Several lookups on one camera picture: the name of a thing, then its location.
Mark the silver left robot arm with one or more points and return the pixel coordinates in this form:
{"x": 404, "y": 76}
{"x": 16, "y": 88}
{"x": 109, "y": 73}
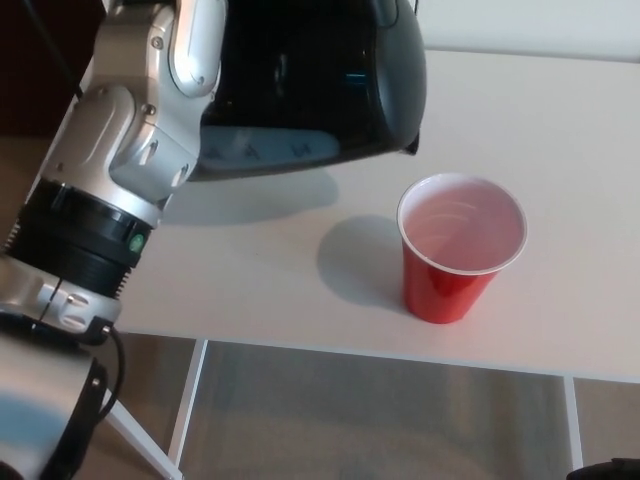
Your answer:
{"x": 120, "y": 125}

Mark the grey mesh table panel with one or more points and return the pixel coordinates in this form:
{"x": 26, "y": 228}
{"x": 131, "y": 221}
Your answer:
{"x": 375, "y": 420}

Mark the red plastic cup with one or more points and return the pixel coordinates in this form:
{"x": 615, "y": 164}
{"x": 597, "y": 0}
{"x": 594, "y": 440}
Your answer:
{"x": 440, "y": 285}

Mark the black electric kettle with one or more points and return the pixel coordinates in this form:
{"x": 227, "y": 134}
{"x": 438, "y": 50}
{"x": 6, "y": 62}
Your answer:
{"x": 325, "y": 75}

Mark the white cabinet front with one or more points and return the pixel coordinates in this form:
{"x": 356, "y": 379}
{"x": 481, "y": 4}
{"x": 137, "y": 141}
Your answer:
{"x": 525, "y": 25}

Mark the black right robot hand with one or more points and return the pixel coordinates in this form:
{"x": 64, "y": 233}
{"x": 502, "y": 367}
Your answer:
{"x": 610, "y": 470}

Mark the dark brown wooden door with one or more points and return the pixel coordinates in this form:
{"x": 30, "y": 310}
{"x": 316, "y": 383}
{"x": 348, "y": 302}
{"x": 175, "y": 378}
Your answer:
{"x": 20, "y": 75}

